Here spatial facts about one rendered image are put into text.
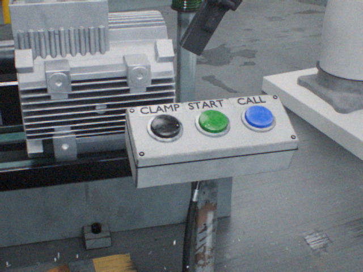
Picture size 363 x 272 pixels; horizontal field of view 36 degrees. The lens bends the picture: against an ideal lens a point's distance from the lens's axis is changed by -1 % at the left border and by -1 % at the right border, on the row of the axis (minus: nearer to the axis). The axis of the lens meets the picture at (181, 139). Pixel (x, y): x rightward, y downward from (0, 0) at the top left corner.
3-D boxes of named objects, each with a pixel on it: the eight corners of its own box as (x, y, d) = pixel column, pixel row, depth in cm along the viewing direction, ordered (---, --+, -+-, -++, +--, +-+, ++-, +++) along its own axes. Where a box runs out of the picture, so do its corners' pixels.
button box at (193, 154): (134, 190, 57) (136, 158, 53) (123, 138, 62) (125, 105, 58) (289, 170, 61) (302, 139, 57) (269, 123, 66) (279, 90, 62)
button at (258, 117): (247, 137, 58) (250, 126, 57) (239, 117, 60) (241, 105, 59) (274, 134, 59) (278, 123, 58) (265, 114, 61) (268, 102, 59)
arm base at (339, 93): (351, 67, 136) (354, 45, 133) (413, 102, 118) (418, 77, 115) (285, 76, 130) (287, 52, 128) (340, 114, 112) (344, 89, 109)
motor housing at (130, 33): (30, 182, 74) (11, 45, 65) (29, 119, 90) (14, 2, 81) (177, 165, 78) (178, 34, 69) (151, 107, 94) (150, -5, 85)
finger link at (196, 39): (225, 8, 73) (227, 10, 72) (198, 54, 75) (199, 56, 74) (206, -2, 71) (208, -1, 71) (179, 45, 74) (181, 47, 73)
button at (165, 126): (152, 148, 56) (153, 136, 55) (147, 126, 58) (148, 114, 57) (181, 144, 57) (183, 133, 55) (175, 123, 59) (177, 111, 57)
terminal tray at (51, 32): (16, 62, 70) (8, 5, 67) (17, 35, 79) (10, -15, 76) (110, 55, 73) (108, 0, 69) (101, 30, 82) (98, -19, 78)
